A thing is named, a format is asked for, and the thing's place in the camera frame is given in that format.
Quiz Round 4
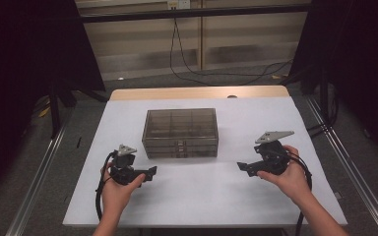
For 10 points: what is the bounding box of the thin black floor cable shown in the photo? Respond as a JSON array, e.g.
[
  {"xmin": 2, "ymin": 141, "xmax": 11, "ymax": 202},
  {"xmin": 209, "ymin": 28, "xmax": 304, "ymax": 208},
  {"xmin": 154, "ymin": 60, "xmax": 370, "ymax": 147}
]
[
  {"xmin": 168, "ymin": 18, "xmax": 218, "ymax": 87},
  {"xmin": 174, "ymin": 18, "xmax": 294, "ymax": 87}
]

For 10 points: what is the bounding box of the white wall socket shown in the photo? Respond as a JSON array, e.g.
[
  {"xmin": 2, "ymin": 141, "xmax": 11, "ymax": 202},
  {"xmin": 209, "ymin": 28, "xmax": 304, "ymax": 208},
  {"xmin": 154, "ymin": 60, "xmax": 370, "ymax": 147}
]
[{"xmin": 166, "ymin": 0, "xmax": 191, "ymax": 10}]

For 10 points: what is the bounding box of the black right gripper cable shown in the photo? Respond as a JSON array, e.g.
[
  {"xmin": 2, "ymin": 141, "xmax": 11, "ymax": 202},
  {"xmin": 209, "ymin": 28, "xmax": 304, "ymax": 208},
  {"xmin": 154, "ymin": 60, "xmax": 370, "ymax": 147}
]
[{"xmin": 284, "ymin": 150, "xmax": 314, "ymax": 236}]

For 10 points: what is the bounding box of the black metal stand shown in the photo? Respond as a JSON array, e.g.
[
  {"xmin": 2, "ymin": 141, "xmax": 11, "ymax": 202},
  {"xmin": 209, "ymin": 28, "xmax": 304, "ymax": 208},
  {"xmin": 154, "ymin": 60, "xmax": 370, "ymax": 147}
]
[
  {"xmin": 308, "ymin": 65, "xmax": 340, "ymax": 137},
  {"xmin": 47, "ymin": 82, "xmax": 77, "ymax": 140}
]

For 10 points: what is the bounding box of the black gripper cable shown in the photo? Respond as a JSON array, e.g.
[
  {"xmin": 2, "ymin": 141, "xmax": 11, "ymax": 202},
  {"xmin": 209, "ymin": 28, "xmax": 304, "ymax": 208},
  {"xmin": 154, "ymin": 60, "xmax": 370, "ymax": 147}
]
[
  {"xmin": 94, "ymin": 150, "xmax": 119, "ymax": 221},
  {"xmin": 284, "ymin": 150, "xmax": 314, "ymax": 236}
]

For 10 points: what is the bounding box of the person's left hand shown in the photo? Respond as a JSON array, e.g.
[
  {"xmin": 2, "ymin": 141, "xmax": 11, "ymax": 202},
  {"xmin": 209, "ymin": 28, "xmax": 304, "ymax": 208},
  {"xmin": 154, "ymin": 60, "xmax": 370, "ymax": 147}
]
[{"xmin": 100, "ymin": 162, "xmax": 148, "ymax": 221}]

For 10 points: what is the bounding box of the metal floor rail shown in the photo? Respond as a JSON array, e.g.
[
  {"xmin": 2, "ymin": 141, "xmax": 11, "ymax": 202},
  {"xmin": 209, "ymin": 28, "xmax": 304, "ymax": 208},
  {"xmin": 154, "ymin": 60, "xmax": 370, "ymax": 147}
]
[
  {"xmin": 5, "ymin": 111, "xmax": 74, "ymax": 236},
  {"xmin": 304, "ymin": 94, "xmax": 378, "ymax": 236}
]

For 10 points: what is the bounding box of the black curtain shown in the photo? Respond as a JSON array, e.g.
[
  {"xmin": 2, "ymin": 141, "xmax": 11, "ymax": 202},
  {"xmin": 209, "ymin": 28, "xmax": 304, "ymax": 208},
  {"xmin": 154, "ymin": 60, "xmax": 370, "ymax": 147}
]
[
  {"xmin": 0, "ymin": 0, "xmax": 106, "ymax": 205},
  {"xmin": 288, "ymin": 0, "xmax": 378, "ymax": 166}
]

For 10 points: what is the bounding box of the white table mat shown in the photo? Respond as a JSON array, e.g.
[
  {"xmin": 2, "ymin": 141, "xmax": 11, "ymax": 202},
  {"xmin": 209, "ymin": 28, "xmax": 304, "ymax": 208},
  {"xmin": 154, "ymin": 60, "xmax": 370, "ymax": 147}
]
[{"xmin": 62, "ymin": 96, "xmax": 348, "ymax": 228}]

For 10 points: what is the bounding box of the transparent brown drawer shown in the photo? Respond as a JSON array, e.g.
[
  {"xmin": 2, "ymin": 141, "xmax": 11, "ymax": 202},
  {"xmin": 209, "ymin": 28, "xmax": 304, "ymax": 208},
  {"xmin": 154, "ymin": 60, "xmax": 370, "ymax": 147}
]
[{"xmin": 147, "ymin": 150, "xmax": 219, "ymax": 159}]

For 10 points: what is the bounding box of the transparent brown drawer box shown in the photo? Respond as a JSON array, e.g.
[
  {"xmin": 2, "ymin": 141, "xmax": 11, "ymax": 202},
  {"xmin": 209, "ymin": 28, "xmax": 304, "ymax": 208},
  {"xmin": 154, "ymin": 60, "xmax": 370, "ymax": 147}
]
[{"xmin": 141, "ymin": 107, "xmax": 219, "ymax": 159}]

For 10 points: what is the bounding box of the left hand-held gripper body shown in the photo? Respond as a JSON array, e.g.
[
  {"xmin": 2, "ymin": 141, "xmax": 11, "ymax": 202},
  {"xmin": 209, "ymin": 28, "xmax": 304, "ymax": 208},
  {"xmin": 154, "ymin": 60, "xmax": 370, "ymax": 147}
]
[{"xmin": 109, "ymin": 144, "xmax": 147, "ymax": 187}]

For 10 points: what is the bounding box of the black horizontal bar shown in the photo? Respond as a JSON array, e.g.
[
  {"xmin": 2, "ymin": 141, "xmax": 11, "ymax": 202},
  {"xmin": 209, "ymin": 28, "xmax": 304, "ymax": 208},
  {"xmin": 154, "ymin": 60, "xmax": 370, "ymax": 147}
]
[{"xmin": 78, "ymin": 3, "xmax": 313, "ymax": 24}]

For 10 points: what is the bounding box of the person's right hand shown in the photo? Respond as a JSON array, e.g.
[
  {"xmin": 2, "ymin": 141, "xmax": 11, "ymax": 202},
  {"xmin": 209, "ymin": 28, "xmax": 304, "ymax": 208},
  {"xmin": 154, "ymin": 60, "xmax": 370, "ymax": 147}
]
[{"xmin": 257, "ymin": 145, "xmax": 312, "ymax": 202}]

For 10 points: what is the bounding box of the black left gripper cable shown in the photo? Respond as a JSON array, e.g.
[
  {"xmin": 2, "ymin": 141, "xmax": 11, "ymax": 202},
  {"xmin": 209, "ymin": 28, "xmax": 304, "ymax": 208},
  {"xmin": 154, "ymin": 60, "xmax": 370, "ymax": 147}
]
[{"xmin": 94, "ymin": 150, "xmax": 119, "ymax": 221}]

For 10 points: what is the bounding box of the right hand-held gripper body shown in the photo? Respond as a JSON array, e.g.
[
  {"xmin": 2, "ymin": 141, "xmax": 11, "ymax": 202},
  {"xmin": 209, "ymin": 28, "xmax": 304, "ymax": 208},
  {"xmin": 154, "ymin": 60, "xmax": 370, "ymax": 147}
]
[{"xmin": 247, "ymin": 131, "xmax": 295, "ymax": 177}]

